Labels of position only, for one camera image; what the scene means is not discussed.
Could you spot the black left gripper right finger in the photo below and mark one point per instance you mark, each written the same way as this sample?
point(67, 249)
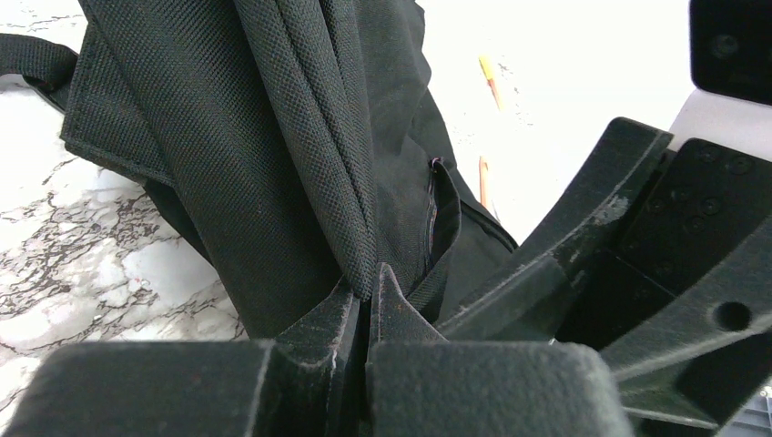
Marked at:
point(420, 384)

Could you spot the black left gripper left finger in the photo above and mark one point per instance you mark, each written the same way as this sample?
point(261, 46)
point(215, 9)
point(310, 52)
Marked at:
point(301, 383)

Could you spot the black student backpack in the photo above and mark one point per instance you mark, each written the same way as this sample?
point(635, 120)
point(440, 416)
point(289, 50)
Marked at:
point(294, 144)

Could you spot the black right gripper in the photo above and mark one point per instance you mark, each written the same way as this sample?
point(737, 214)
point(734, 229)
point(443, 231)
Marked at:
point(688, 341)

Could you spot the yellow highlighter pen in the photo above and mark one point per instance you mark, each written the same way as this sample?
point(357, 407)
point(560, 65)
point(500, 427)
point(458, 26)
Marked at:
point(489, 76)

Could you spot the orange pencil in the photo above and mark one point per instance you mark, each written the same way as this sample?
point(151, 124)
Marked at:
point(483, 169)

